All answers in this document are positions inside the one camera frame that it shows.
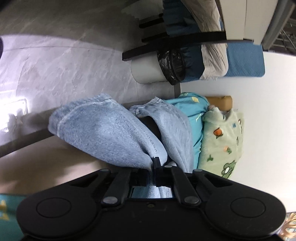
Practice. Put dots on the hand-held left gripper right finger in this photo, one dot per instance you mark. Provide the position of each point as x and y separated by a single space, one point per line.
164 176

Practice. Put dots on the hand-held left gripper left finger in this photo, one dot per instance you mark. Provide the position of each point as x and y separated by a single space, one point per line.
142 177

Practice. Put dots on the light blue denim pants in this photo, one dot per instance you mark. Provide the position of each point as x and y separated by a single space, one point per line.
108 132

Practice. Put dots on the green dinosaur print blanket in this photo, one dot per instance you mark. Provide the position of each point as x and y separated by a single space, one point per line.
222 143

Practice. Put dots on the teal printed bed sheet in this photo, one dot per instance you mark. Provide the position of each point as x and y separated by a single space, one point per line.
193 111

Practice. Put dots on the brown pillow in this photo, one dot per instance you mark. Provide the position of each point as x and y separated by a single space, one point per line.
219 102

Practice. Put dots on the white bin with black bag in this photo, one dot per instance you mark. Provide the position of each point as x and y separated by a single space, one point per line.
157 67

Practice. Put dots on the framed gold leaf picture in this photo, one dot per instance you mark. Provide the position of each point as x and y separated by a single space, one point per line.
288 226

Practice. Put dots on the grey cloth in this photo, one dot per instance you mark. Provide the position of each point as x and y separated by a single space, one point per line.
214 46

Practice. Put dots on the blue covered chair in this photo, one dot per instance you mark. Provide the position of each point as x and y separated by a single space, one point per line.
245 61
178 20

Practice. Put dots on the white table with black legs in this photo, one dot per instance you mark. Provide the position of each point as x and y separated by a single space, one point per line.
233 20

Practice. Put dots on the dark window with grille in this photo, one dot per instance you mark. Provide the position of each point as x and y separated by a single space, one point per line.
285 34

